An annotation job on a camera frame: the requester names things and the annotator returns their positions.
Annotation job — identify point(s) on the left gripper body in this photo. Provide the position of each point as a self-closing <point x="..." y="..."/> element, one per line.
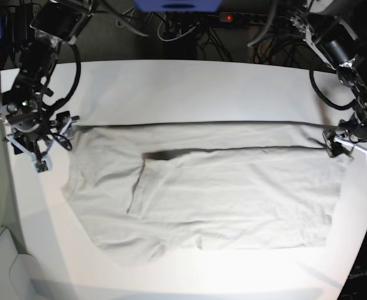
<point x="345" y="138"/>

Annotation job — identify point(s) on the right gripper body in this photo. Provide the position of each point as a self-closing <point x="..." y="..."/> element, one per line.
<point x="38" y="146"/>

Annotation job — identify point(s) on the light grey t-shirt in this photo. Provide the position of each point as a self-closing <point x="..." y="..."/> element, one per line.
<point x="141" y="193"/>

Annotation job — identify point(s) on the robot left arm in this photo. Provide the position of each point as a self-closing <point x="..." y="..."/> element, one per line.
<point x="339" y="48"/>

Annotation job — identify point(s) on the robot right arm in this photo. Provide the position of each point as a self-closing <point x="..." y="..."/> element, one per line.
<point x="22" y="108"/>

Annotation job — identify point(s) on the grey side cabinet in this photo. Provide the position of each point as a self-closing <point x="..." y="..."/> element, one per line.
<point x="17" y="271"/>

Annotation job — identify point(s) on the blue box overhead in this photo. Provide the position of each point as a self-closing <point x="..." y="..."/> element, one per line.
<point x="178" y="5"/>

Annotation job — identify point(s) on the black power strip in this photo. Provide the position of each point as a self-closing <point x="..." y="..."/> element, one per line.
<point x="242" y="18"/>

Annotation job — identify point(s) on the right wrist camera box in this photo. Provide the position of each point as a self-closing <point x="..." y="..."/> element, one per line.
<point x="43" y="165"/>

